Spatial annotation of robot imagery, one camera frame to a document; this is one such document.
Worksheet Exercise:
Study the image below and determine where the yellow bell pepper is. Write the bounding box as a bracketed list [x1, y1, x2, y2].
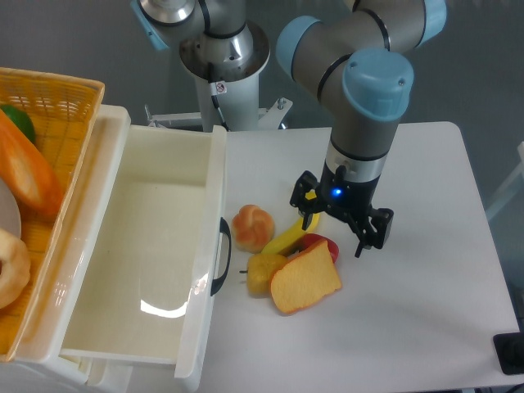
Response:
[242, 254, 288, 297]

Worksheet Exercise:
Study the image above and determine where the round bread roll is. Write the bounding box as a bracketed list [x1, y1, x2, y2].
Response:
[232, 205, 275, 254]

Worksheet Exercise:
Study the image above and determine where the black device at edge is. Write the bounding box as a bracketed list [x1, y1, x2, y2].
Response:
[493, 332, 523, 375]

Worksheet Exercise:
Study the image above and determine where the black drawer handle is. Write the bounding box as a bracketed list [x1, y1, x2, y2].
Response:
[210, 218, 233, 296]

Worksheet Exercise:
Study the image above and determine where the white plate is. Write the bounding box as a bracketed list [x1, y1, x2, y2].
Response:
[0, 180, 21, 238]

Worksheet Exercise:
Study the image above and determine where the red bell pepper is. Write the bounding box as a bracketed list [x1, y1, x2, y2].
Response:
[297, 233, 339, 263]

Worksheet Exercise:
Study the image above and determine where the orange baguette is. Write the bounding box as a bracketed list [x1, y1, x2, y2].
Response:
[1, 111, 64, 217]

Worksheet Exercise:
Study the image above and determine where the orange bread slice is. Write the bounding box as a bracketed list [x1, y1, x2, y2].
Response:
[269, 241, 342, 314]

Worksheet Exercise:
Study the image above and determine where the yellow woven basket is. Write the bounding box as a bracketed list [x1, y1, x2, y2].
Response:
[1, 68, 105, 362]

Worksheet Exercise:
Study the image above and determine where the yellow banana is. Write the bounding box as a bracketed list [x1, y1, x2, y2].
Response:
[261, 213, 320, 256]

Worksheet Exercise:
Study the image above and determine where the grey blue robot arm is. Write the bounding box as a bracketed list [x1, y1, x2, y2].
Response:
[131, 1, 447, 250]

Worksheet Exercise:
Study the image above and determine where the white plastic drawer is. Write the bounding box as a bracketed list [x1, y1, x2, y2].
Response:
[60, 124, 228, 380]

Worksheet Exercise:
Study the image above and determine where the beige donut bread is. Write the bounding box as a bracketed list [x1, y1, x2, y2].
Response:
[1, 228, 31, 309]

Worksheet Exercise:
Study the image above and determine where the green fruit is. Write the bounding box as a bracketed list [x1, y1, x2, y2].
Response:
[1, 104, 36, 144]

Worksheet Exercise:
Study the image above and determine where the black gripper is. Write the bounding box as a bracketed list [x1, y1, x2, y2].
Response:
[290, 158, 394, 258]

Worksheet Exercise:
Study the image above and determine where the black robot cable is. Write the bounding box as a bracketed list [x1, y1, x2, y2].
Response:
[206, 63, 229, 132]

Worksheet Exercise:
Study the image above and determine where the white drawer cabinet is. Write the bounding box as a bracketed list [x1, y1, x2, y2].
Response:
[1, 106, 198, 392]

